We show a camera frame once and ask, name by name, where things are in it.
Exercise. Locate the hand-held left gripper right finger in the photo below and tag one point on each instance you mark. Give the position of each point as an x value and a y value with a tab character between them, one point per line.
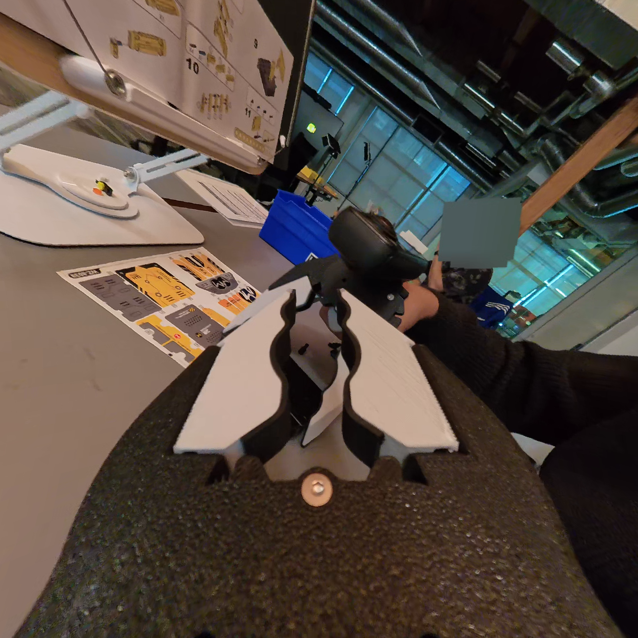
398	393

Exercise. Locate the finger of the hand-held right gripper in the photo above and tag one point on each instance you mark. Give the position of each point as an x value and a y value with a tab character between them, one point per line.
303	286
326	413

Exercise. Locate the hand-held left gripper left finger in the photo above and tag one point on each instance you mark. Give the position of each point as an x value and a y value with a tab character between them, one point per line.
234	389

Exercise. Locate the person's right forearm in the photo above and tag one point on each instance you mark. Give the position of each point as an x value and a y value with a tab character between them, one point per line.
498	369

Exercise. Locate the person's right hand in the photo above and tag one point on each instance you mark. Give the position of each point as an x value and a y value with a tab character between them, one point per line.
421	306

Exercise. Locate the blue plastic bin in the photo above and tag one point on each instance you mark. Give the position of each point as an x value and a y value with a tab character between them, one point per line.
294	224

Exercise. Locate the white paper document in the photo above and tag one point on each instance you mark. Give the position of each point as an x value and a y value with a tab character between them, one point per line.
224	199

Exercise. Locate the yellow grey sticker sheet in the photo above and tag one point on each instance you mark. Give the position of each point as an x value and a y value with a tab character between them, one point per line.
149	294

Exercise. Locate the black panel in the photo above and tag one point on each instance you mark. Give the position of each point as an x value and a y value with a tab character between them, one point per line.
299	74

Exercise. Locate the wooden beam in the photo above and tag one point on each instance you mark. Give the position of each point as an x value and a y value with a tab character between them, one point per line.
573	169

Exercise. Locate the instruction booklet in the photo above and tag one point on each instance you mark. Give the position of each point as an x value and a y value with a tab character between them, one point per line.
209	50

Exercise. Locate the white wooden book stand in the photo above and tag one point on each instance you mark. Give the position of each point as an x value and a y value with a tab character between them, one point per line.
60	174

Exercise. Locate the camera tripod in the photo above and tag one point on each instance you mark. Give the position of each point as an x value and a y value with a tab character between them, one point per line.
331	144
366	152

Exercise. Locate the black wall screen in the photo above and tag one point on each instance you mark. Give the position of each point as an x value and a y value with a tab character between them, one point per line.
326	124

